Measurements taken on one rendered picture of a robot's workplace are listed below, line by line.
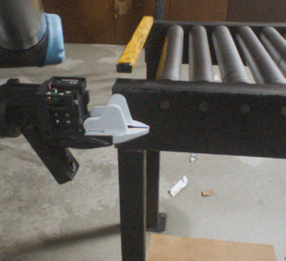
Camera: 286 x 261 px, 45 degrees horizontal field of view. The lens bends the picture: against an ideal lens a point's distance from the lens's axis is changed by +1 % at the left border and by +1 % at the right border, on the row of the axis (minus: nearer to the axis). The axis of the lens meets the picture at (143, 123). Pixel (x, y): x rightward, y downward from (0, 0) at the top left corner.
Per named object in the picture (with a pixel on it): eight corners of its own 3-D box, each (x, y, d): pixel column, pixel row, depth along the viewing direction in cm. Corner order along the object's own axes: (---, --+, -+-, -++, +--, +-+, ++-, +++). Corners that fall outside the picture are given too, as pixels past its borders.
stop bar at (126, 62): (114, 73, 64) (113, 62, 63) (142, 23, 102) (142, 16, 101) (131, 74, 64) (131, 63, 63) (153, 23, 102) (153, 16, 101)
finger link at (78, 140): (110, 141, 47) (48, 138, 48) (110, 151, 48) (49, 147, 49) (116, 125, 51) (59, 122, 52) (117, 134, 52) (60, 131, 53)
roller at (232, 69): (231, 114, 62) (222, 90, 60) (214, 44, 103) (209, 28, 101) (259, 105, 60) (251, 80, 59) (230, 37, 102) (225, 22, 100)
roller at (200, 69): (194, 112, 63) (184, 88, 61) (191, 43, 104) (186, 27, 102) (221, 104, 61) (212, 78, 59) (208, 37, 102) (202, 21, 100)
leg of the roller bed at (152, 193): (144, 226, 139) (144, 63, 107) (145, 216, 144) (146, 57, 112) (158, 228, 138) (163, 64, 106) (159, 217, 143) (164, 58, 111)
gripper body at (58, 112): (76, 97, 45) (-12, 92, 47) (82, 152, 49) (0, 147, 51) (90, 76, 52) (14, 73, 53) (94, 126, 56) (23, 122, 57)
